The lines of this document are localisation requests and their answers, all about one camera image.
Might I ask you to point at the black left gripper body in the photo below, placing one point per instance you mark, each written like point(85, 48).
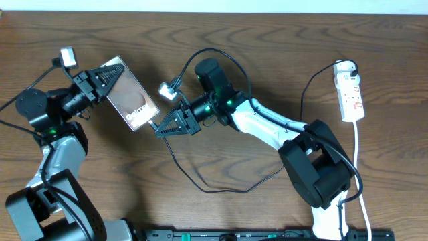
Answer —
point(80, 98)

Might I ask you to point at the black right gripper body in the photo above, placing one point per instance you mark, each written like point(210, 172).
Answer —
point(201, 108)

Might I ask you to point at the Galaxy S25 Ultra smartphone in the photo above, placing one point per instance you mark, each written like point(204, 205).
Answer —
point(130, 99)

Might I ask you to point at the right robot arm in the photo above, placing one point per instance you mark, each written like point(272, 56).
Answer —
point(317, 165)

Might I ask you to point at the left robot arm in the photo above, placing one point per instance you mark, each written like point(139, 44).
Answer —
point(53, 205)

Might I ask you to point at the white power strip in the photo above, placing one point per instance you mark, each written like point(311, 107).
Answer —
point(347, 83)

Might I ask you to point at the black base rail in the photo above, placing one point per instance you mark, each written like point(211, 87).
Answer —
point(267, 235)

